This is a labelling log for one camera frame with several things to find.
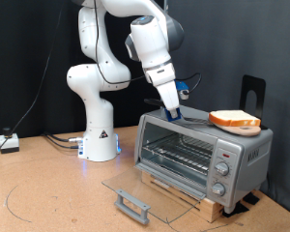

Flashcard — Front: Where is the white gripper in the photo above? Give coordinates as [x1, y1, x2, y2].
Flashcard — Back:
[158, 80, 182, 120]

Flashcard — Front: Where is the black spatula with blue block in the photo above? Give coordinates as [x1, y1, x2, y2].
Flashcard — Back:
[143, 98, 215, 128]

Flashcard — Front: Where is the toy bread slice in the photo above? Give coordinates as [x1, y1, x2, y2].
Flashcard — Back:
[208, 109, 262, 128]

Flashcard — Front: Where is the glass oven door with handle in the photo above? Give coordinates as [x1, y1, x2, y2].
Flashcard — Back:
[101, 162, 207, 225]

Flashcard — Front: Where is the silver oven knob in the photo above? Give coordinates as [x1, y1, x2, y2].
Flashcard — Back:
[210, 182, 226, 197]
[215, 160, 231, 177]

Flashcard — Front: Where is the silver toaster oven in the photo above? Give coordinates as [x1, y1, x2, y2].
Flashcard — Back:
[133, 103, 275, 214]

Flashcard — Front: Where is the small round wooden board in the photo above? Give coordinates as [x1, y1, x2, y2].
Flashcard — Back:
[220, 125, 262, 137]

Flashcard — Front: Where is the black metal bookend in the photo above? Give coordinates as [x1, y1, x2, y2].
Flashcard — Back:
[239, 74, 269, 131]

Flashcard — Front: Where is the grey backdrop curtain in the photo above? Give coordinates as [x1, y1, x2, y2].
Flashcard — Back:
[165, 0, 290, 218]

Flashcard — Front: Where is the wooden slatted block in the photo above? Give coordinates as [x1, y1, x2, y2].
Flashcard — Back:
[141, 170, 225, 223]

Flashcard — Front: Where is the black foam pad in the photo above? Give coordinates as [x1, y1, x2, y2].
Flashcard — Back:
[221, 202, 250, 218]
[243, 191, 261, 206]

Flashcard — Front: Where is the white emergency stop box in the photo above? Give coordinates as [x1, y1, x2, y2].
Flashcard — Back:
[0, 127, 20, 154]

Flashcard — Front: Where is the black backdrop curtain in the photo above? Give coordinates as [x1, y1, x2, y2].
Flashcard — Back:
[0, 0, 165, 140]

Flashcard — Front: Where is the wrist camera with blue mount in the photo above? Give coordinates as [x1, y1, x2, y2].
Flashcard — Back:
[175, 80, 190, 101]

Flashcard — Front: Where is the black base cable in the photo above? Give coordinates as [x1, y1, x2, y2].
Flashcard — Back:
[43, 134, 80, 150]
[43, 131, 84, 144]

